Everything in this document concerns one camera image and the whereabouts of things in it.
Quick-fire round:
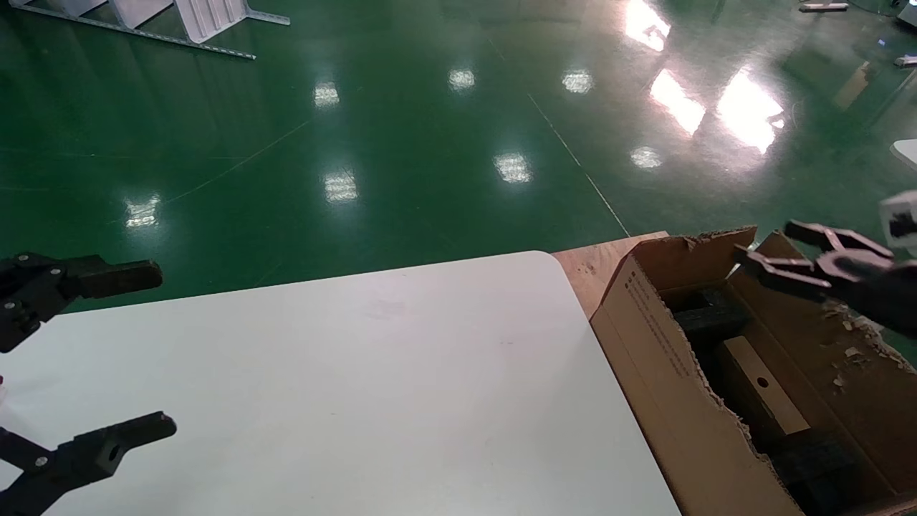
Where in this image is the white metal rack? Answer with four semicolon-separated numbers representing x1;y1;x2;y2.
7;0;292;61

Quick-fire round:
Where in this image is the small brown box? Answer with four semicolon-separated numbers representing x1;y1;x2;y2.
719;335;812;439

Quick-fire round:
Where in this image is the big cardboard box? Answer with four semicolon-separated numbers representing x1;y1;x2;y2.
590;225;917;516

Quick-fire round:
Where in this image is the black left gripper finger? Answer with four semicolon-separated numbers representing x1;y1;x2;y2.
0;252;164;354
0;411;178;516

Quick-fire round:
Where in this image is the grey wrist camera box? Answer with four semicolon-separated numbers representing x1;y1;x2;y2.
879;189;917;253

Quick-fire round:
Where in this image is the black foam block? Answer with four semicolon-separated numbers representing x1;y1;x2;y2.
673;285;750;342
769;429;862;516

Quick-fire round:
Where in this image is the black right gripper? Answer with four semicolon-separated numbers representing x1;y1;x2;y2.
734;220;917;339

